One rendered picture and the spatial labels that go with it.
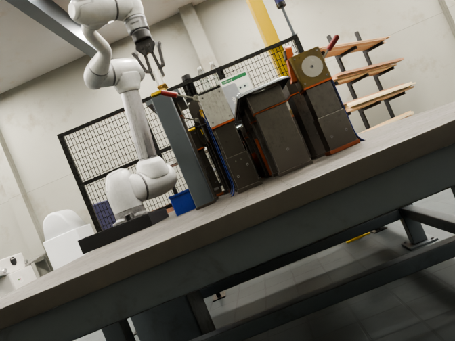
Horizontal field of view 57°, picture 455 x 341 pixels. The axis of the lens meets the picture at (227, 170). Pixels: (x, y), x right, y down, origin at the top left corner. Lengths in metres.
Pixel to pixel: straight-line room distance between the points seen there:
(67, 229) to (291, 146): 7.43
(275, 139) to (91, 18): 0.84
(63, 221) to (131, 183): 6.45
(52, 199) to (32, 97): 2.20
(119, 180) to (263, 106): 1.03
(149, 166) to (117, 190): 0.22
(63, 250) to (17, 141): 2.71
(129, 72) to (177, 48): 6.81
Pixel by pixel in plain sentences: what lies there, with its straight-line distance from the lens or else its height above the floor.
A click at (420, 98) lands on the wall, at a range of 9.30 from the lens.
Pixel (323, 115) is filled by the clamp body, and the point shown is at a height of 0.83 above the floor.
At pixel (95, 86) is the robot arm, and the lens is 2.30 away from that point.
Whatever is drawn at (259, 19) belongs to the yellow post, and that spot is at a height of 1.77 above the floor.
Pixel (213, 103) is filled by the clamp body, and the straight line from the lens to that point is 1.46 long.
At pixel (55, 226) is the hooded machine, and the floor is 1.23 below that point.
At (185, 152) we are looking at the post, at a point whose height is 0.91.
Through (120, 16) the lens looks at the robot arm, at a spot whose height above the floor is 1.52.
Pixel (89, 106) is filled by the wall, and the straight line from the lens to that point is 9.39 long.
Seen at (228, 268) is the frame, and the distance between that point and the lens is 0.84.
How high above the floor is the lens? 0.76
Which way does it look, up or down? 1 degrees up
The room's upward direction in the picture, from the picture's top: 23 degrees counter-clockwise
